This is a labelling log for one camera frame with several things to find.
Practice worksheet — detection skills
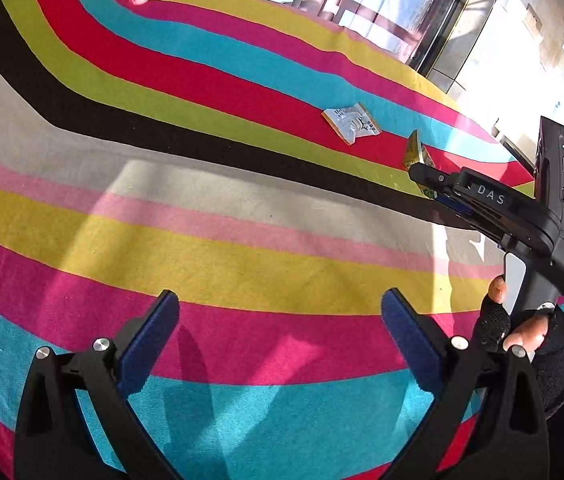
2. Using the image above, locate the green pea snack bag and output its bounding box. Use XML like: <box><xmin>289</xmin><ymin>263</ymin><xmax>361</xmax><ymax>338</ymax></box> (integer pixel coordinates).
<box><xmin>402</xmin><ymin>129</ymin><xmax>437</xmax><ymax>200</ymax></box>

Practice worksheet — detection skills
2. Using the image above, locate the white orange snack bag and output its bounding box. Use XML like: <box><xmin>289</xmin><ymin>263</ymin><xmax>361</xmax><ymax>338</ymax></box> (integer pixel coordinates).
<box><xmin>321</xmin><ymin>103</ymin><xmax>382</xmax><ymax>145</ymax></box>

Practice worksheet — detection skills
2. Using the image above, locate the right gloved hand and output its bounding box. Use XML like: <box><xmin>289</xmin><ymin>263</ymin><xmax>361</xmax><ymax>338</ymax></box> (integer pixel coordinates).
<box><xmin>476</xmin><ymin>276</ymin><xmax>564</xmax><ymax>419</ymax></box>

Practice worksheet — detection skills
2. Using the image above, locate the striped colourful tablecloth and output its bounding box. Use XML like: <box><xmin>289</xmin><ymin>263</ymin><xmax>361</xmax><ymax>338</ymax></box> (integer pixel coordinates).
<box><xmin>0</xmin><ymin>0</ymin><xmax>532</xmax><ymax>479</ymax></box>

